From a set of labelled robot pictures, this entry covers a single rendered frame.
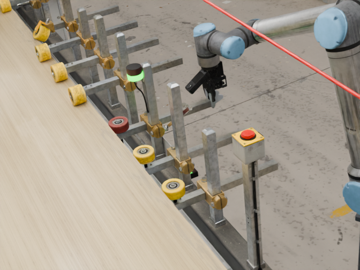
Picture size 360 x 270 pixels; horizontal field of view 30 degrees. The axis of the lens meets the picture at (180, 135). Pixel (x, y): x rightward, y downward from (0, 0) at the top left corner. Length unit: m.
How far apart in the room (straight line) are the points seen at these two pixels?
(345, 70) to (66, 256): 1.06
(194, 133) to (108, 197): 1.96
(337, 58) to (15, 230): 1.18
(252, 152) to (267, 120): 2.34
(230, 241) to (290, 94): 2.31
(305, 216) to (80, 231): 1.61
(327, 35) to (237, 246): 0.77
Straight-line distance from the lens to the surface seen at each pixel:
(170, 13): 5.91
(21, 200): 2.41
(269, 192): 3.69
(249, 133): 1.94
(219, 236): 2.39
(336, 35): 2.16
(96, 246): 2.14
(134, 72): 2.55
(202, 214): 2.49
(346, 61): 2.21
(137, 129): 2.73
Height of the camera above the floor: 2.31
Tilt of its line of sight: 33 degrees down
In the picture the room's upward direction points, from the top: 7 degrees counter-clockwise
